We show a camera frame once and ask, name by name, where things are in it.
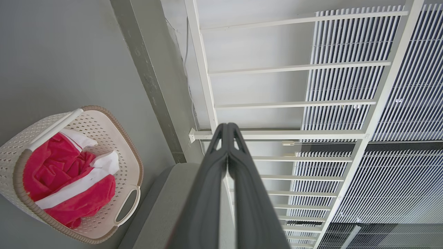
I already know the red and white garment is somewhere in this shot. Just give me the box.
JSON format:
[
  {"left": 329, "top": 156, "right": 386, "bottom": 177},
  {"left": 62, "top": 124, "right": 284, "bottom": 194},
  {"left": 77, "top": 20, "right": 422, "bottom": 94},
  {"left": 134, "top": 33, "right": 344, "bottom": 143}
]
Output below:
[{"left": 22, "top": 128, "right": 120, "bottom": 229}]

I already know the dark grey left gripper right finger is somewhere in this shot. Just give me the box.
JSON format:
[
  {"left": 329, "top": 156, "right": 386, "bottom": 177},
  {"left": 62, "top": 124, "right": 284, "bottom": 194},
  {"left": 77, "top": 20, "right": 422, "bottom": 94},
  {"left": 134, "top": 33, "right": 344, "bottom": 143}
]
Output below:
[{"left": 227, "top": 123, "right": 291, "bottom": 249}]

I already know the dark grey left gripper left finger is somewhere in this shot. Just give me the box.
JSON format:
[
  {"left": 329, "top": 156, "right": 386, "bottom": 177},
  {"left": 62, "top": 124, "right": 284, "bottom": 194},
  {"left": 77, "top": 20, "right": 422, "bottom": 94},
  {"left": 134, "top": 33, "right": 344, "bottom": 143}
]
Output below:
[{"left": 166, "top": 123, "right": 229, "bottom": 249}]

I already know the beige perforated laundry basket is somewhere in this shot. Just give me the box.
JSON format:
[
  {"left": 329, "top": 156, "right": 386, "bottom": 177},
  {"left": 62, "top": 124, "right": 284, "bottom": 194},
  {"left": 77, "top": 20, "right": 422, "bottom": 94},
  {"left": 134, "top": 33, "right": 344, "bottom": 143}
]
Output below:
[{"left": 0, "top": 105, "right": 144, "bottom": 245}]

